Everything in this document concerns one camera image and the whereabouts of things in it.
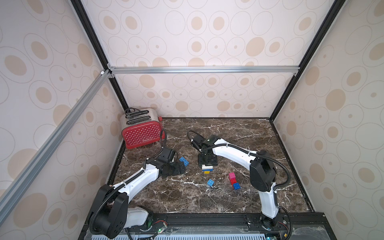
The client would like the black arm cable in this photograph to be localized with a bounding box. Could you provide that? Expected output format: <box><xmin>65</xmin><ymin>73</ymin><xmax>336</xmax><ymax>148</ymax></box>
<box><xmin>186</xmin><ymin>129</ymin><xmax>292</xmax><ymax>191</ymax></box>
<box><xmin>89</xmin><ymin>128</ymin><xmax>168</xmax><ymax>235</ymax></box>

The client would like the light blue long lego brick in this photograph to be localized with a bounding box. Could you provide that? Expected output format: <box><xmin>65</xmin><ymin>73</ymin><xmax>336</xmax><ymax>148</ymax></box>
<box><xmin>207</xmin><ymin>179</ymin><xmax>215</xmax><ymax>187</ymax></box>

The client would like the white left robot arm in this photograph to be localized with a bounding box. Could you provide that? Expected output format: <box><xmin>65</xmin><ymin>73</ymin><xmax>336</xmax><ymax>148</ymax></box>
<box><xmin>86</xmin><ymin>147</ymin><xmax>186</xmax><ymax>239</ymax></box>

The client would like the pink square lego brick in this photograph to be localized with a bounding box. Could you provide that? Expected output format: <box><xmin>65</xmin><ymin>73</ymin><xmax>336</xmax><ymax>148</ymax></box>
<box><xmin>229</xmin><ymin>173</ymin><xmax>236</xmax><ymax>181</ymax></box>

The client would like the white long lego brick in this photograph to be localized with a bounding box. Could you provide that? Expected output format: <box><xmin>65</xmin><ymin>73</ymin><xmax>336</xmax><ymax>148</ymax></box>
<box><xmin>202</xmin><ymin>165</ymin><xmax>213</xmax><ymax>170</ymax></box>

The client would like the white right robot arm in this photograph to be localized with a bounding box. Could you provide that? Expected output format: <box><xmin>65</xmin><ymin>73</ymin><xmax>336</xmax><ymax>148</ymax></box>
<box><xmin>190</xmin><ymin>135</ymin><xmax>279</xmax><ymax>220</ymax></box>

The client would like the horizontal aluminium frame bar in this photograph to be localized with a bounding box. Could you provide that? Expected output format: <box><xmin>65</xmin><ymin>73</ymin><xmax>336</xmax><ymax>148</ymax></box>
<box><xmin>110</xmin><ymin>66</ymin><xmax>300</xmax><ymax>75</ymax></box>

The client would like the light blue square lego brick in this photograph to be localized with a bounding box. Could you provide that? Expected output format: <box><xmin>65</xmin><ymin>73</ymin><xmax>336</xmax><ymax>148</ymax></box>
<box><xmin>179</xmin><ymin>157</ymin><xmax>189</xmax><ymax>167</ymax></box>

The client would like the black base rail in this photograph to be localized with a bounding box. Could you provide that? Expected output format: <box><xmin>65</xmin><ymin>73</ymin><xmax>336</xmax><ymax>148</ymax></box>
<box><xmin>152</xmin><ymin>212</ymin><xmax>332</xmax><ymax>233</ymax></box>

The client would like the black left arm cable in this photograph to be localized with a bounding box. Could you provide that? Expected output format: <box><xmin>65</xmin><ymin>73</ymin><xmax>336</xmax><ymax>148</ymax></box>
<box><xmin>89</xmin><ymin>128</ymin><xmax>168</xmax><ymax>235</ymax></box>

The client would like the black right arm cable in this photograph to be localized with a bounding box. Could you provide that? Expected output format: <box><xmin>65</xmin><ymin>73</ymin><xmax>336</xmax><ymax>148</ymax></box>
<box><xmin>186</xmin><ymin>129</ymin><xmax>292</xmax><ymax>191</ymax></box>

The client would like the red polka dot toaster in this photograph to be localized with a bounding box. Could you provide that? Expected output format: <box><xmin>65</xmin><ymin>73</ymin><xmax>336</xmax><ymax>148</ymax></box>
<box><xmin>120</xmin><ymin>108</ymin><xmax>165</xmax><ymax>149</ymax></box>

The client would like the left aluminium frame bar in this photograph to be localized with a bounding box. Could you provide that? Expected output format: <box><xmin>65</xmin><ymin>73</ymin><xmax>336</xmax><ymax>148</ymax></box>
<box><xmin>1</xmin><ymin>70</ymin><xmax>111</xmax><ymax>224</ymax></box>

